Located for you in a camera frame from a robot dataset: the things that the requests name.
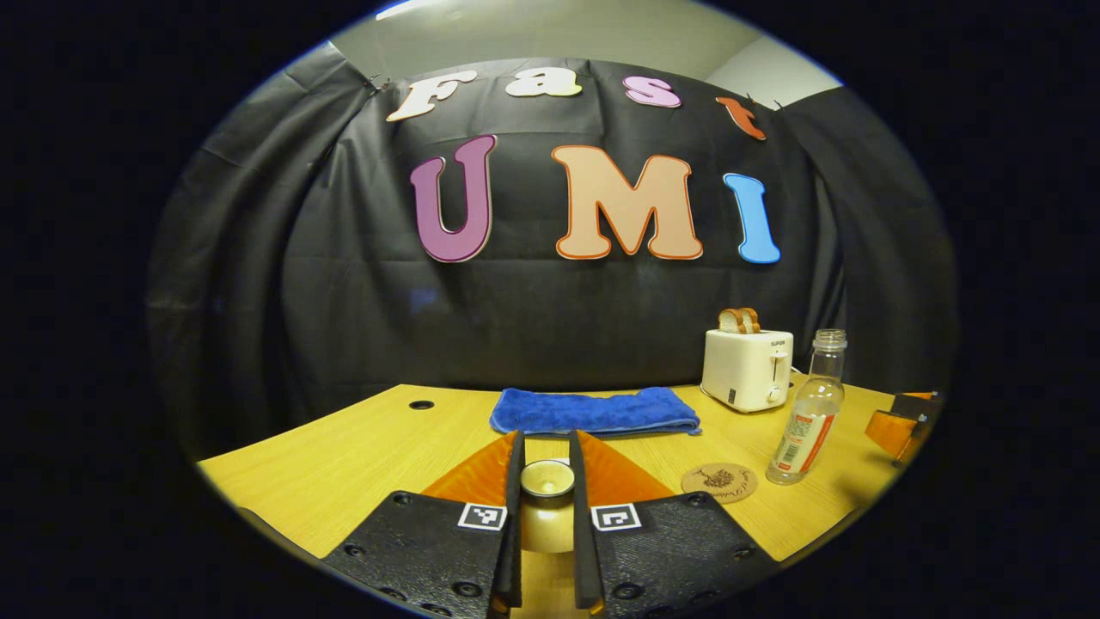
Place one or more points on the clear water bottle orange label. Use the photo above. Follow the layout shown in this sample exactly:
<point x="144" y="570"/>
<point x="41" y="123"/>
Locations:
<point x="808" y="421"/>

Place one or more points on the blue towel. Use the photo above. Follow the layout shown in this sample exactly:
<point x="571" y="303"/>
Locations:
<point x="593" y="411"/>

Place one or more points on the bread slice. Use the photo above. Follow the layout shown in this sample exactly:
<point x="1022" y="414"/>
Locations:
<point x="730" y="321"/>
<point x="754" y="320"/>

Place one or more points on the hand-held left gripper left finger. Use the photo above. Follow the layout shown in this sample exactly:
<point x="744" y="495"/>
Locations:
<point x="430" y="550"/>

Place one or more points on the beige teacup lid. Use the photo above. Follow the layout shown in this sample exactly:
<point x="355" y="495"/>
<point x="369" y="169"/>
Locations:
<point x="547" y="520"/>

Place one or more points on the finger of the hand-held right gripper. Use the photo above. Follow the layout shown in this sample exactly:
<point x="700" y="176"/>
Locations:
<point x="889" y="432"/>
<point x="915" y="407"/>

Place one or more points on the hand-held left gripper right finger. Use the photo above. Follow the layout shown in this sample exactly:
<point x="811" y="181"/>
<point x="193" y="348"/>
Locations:
<point x="670" y="550"/>

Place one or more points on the round cork coaster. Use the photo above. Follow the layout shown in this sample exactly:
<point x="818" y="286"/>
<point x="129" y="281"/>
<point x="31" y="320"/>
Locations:
<point x="720" y="483"/>

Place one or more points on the black backdrop cloth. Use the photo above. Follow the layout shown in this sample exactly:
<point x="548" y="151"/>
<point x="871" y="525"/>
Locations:
<point x="516" y="318"/>

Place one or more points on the white toaster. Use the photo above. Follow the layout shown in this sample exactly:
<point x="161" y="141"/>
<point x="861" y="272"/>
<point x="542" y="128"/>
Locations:
<point x="743" y="370"/>

